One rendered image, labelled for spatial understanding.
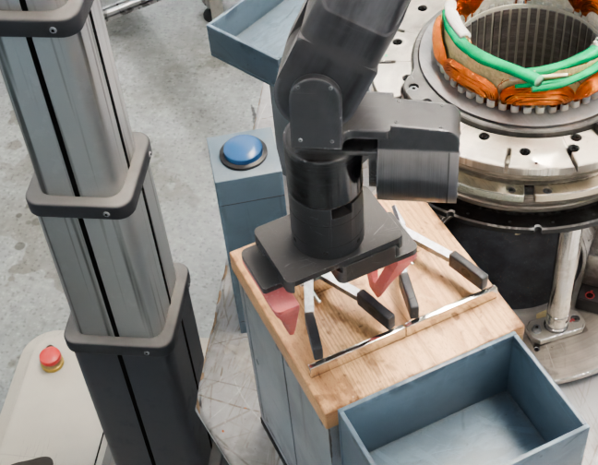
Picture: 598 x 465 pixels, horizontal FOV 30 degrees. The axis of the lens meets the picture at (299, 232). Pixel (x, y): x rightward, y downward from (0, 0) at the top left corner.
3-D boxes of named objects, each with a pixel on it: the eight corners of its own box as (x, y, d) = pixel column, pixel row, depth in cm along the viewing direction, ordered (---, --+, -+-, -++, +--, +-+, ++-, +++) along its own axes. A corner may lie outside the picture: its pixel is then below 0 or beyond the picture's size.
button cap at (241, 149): (259, 136, 117) (258, 129, 116) (265, 161, 114) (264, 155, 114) (221, 143, 117) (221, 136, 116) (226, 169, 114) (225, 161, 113)
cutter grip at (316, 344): (324, 359, 92) (322, 348, 91) (314, 361, 92) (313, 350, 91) (314, 322, 94) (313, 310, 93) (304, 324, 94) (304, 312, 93)
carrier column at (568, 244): (570, 332, 126) (593, 205, 111) (552, 340, 125) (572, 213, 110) (557, 316, 128) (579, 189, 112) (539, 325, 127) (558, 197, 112)
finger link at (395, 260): (417, 309, 94) (420, 235, 87) (342, 342, 93) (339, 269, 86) (378, 256, 99) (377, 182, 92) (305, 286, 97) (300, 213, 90)
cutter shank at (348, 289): (363, 295, 96) (363, 291, 95) (357, 301, 95) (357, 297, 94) (309, 263, 98) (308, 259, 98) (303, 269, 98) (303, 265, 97)
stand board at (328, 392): (523, 342, 96) (525, 325, 94) (326, 431, 92) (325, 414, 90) (409, 196, 109) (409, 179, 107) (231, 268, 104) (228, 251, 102)
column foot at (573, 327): (522, 327, 127) (523, 322, 126) (575, 311, 128) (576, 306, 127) (533, 347, 125) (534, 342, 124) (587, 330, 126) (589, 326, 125)
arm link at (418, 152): (303, 14, 80) (287, 77, 73) (465, 18, 78) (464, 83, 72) (308, 152, 87) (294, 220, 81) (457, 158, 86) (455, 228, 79)
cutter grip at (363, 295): (396, 326, 94) (396, 314, 92) (388, 331, 93) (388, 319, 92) (364, 299, 96) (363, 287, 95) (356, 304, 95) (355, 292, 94)
